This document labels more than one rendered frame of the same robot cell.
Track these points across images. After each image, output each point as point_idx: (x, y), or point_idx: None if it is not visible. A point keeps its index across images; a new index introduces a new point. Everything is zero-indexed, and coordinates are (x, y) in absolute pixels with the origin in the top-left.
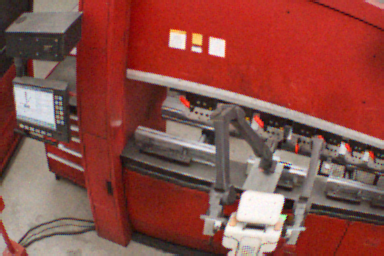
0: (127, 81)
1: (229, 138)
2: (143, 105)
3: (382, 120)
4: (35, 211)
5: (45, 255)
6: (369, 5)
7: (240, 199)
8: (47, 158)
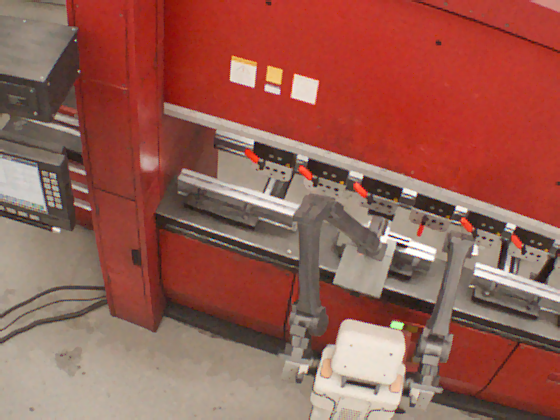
0: (165, 117)
1: None
2: (189, 132)
3: None
4: (1, 283)
5: (17, 371)
6: None
7: (337, 342)
8: None
